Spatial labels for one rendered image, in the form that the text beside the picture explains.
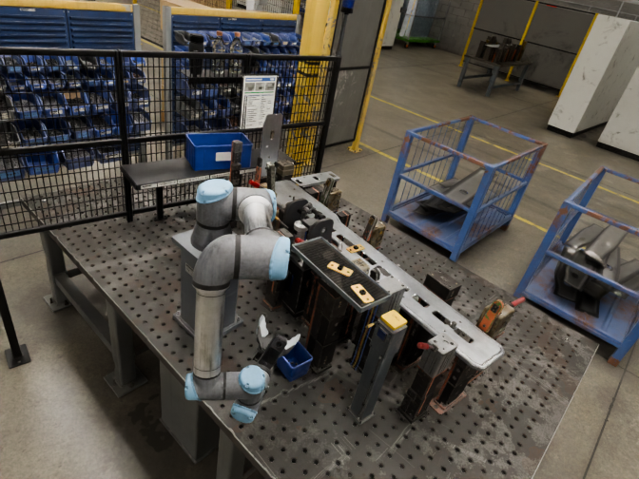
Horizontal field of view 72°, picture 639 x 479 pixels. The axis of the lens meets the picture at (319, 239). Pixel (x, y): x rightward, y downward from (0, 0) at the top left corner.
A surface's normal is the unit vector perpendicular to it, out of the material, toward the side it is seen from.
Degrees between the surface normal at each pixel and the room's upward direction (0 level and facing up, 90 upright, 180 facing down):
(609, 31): 90
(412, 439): 0
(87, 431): 0
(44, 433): 0
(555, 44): 90
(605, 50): 90
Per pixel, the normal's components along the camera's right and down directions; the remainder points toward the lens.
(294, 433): 0.17, -0.83
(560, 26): -0.67, 0.30
